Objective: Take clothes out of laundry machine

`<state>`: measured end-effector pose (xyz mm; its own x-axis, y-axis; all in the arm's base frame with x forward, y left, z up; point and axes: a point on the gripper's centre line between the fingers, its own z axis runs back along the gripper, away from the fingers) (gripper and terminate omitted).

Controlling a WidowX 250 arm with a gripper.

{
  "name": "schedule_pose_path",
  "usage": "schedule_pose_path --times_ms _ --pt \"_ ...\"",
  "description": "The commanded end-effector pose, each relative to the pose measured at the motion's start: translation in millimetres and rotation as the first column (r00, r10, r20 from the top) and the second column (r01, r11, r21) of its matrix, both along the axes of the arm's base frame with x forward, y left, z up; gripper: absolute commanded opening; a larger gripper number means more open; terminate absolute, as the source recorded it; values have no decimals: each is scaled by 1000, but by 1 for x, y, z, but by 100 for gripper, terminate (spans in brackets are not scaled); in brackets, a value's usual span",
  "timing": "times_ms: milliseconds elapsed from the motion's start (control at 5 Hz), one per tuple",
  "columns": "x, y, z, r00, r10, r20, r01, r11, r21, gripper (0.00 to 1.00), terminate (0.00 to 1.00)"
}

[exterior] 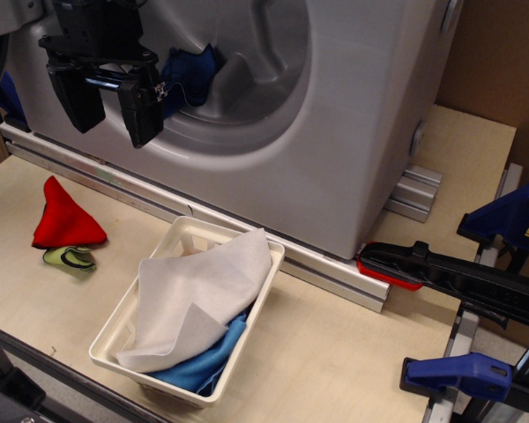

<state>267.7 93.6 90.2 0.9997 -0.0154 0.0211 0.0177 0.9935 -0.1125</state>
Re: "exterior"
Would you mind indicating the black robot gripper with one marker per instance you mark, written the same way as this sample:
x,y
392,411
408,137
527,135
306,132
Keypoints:
x,y
100,42

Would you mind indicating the blue Irwin clamp upper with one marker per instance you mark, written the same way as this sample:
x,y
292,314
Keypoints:
x,y
507,216

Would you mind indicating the light blue cloth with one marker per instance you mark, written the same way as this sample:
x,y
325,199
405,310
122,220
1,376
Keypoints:
x,y
207,361

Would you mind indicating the blue clamp far left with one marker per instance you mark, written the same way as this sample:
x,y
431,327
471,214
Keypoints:
x,y
9,100

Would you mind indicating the aluminium extrusion rail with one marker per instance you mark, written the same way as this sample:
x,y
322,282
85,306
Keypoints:
x,y
334,275

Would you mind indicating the white felt cloth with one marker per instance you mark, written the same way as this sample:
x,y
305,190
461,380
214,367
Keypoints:
x,y
186,303

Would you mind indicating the black red bar clamp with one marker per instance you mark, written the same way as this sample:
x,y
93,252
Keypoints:
x,y
490,290

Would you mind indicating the red cloth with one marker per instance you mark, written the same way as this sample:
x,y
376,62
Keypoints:
x,y
63,222

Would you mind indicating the short aluminium extrusion block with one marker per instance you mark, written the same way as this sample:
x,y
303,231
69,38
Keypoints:
x,y
415,193

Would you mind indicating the blue clamp lower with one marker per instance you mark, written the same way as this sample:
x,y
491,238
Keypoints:
x,y
475,374

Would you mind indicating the dark blue jeans cloth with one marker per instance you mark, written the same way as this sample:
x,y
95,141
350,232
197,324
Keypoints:
x,y
186,78

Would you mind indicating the grey toy washing machine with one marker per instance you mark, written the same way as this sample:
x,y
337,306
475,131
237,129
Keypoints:
x,y
308,126

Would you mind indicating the yellow-green small cloth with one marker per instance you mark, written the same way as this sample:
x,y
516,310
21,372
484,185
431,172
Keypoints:
x,y
74,257

